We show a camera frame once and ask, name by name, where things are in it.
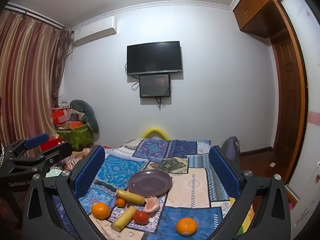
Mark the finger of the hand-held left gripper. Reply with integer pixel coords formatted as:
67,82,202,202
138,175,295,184
4,133,50,159
10,142,72,173

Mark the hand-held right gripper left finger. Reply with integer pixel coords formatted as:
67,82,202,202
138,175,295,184
22,144,106,240

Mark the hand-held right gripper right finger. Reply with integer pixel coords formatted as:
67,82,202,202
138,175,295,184
209,145,292,240

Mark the large orange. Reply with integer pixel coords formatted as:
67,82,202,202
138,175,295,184
176,217,198,236
91,202,111,220

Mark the short sugarcane piece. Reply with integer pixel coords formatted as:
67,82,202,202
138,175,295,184
114,189,147,205

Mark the long sugarcane piece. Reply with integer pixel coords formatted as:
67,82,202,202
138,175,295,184
110,205,137,232

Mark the purple round plate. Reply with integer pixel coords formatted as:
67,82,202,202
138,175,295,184
127,169,173,197

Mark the red tomato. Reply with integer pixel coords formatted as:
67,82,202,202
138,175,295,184
133,211,149,225

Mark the pink grapefruit slice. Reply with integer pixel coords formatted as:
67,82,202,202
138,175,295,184
144,197,160,213

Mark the flat red box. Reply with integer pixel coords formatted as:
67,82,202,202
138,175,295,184
40,136,63,152

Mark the orange box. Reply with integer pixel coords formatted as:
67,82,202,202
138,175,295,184
64,121,83,130

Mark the red bin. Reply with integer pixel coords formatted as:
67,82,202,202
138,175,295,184
52,107,66,125

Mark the patchwork printed blanket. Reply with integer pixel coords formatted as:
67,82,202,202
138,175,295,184
50,138,255,240

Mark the striped red curtain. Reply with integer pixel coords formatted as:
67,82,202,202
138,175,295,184
0,4,73,160

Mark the yellow foam arc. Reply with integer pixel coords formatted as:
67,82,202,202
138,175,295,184
141,127,171,140

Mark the brown wooden door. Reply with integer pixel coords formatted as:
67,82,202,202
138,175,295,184
271,37,304,153

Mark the white air conditioner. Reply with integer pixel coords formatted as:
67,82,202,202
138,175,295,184
72,16,117,47

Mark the curtain rod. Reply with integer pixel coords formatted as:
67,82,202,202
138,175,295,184
5,2,66,28

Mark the wooden overhead cabinet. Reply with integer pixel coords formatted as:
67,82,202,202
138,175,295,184
232,0,292,39

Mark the small black wall monitor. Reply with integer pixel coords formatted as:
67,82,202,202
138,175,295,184
139,73,171,98

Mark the black wall television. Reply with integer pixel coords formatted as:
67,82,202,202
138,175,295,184
127,41,183,76

